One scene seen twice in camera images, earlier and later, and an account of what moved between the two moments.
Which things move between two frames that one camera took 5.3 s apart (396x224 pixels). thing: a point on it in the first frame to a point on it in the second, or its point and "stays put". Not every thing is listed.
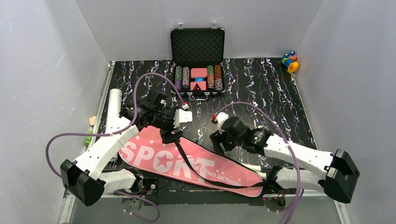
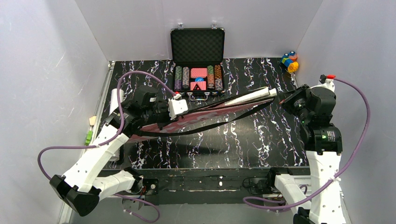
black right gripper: (218, 142) to (287, 99)
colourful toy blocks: (289, 60) stays put
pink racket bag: (146, 148) to (199, 120)
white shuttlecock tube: (114, 113) stays put
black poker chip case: (198, 54) stays put
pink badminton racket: (257, 168) to (264, 92)
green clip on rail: (88, 138) stays put
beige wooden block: (92, 120) stays put
